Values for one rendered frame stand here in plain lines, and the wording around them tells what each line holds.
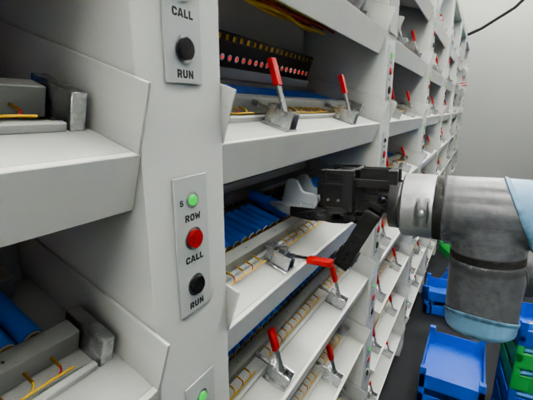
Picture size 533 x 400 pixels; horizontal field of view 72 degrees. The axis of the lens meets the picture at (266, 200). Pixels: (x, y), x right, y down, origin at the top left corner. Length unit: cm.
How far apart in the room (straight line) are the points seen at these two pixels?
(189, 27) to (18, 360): 28
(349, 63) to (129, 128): 72
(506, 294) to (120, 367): 45
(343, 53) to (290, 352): 66
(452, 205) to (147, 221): 38
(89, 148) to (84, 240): 11
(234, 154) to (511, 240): 35
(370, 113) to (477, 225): 46
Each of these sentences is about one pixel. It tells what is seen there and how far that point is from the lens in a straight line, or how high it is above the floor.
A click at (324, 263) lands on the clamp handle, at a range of 49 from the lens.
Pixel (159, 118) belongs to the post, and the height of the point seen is 111.
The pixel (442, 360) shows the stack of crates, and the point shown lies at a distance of 170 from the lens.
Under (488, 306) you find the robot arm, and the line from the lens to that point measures 56.
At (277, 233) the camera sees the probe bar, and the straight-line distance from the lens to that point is 56.
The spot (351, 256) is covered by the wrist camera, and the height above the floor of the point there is 89.
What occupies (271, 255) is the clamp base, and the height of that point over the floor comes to 91.
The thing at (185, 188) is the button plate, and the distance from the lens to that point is 30.
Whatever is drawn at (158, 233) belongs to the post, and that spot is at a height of 102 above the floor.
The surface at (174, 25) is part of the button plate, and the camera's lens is 30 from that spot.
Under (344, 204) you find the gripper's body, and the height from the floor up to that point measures 98.
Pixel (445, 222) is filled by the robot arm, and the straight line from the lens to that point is 52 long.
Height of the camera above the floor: 111
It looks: 14 degrees down
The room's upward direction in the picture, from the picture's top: straight up
